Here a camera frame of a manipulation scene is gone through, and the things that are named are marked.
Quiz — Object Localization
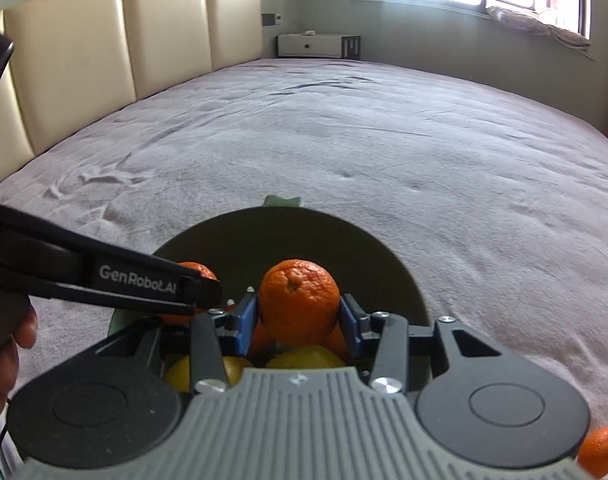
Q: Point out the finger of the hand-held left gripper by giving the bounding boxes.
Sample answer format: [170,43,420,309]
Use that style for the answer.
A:
[176,266,223,318]

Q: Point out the windowsill cushion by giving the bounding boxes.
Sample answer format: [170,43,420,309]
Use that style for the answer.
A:
[485,6,595,51]

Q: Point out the windowsill ledge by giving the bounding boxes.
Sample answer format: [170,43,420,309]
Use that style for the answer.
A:
[353,0,597,61]

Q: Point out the green colander bowl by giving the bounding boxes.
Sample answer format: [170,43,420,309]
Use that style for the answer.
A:
[106,195,431,401]

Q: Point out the orange tangerine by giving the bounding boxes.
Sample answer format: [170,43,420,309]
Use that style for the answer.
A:
[159,261,219,325]
[259,259,342,347]
[324,325,352,361]
[576,426,608,479]
[249,320,277,358]

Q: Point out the cream padded headboard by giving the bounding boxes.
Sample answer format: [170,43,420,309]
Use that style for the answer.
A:
[0,0,263,196]

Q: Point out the pinkish grey bed blanket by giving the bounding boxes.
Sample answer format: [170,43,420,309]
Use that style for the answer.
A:
[0,57,608,480]

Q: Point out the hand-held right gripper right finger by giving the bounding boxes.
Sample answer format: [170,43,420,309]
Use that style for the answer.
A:
[339,292,506,395]

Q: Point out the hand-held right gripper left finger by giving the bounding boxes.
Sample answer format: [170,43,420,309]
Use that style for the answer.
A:
[94,292,259,395]

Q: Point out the yellow-green round fruit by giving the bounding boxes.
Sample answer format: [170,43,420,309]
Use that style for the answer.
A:
[265,345,347,370]
[165,355,255,393]

